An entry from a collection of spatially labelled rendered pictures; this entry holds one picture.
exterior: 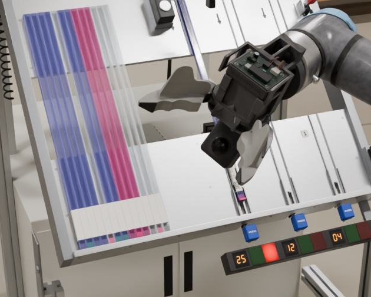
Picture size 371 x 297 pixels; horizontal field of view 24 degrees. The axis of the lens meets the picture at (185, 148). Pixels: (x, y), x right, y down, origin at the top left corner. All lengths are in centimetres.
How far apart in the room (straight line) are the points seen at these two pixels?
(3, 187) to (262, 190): 68
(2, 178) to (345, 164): 82
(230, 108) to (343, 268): 191
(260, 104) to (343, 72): 18
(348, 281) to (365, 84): 175
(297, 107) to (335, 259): 123
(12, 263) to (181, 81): 131
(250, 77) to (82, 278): 116
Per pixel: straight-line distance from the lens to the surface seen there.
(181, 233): 167
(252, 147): 98
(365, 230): 185
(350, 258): 294
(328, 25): 115
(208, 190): 173
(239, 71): 98
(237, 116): 101
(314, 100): 408
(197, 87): 101
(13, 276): 226
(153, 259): 209
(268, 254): 174
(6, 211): 216
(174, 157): 174
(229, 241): 215
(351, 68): 112
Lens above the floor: 163
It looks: 27 degrees down
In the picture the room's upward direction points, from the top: straight up
